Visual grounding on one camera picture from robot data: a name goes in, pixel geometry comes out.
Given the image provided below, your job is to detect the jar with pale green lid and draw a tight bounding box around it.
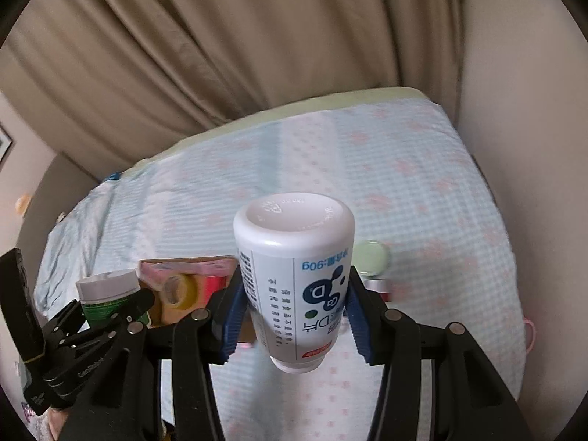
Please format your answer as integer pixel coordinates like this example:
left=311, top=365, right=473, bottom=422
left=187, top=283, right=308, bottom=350
left=356, top=240, right=392, bottom=302

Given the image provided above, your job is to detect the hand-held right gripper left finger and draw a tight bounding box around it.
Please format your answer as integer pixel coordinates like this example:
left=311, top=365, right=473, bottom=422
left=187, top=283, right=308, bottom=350
left=64, top=276, right=252, bottom=441

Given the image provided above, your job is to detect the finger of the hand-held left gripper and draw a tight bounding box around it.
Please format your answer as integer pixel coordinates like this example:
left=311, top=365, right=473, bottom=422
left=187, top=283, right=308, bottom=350
left=42, top=300, right=87, bottom=346
left=46, top=288, right=156, bottom=396

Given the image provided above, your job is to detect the yellow tape roll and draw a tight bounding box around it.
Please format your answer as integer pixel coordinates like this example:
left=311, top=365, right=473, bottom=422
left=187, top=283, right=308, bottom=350
left=162, top=274, right=201, bottom=309

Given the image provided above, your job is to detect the beige curtain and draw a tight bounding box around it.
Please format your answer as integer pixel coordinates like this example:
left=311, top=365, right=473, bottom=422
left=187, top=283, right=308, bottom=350
left=0, top=0, right=466, bottom=181

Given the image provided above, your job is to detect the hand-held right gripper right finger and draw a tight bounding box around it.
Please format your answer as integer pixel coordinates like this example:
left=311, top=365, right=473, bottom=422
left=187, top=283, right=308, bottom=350
left=344, top=265, right=534, bottom=441

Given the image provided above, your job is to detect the red tape roll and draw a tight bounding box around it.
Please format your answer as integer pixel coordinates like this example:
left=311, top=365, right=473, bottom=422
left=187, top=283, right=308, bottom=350
left=202, top=276, right=231, bottom=305

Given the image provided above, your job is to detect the framed wall picture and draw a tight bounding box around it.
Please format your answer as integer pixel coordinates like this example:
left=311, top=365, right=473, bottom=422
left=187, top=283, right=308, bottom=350
left=0, top=122, right=14, bottom=166

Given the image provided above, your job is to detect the green bottle with white cap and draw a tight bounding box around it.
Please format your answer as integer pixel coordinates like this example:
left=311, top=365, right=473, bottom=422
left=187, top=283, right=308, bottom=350
left=76, top=270, right=152, bottom=331

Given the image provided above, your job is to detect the pink cardboard box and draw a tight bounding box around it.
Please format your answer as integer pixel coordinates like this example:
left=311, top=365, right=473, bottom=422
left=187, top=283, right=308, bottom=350
left=139, top=256, right=240, bottom=328

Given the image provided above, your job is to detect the bed with checkered sheet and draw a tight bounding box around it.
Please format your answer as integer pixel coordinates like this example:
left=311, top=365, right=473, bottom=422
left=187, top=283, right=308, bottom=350
left=34, top=86, right=525, bottom=441

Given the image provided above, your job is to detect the pink plastic object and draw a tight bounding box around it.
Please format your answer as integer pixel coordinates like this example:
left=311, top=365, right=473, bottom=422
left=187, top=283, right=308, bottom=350
left=521, top=315, right=537, bottom=355

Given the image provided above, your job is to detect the white supplement bottle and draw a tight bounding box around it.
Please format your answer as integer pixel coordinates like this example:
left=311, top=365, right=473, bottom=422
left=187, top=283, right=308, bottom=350
left=233, top=191, right=356, bottom=374

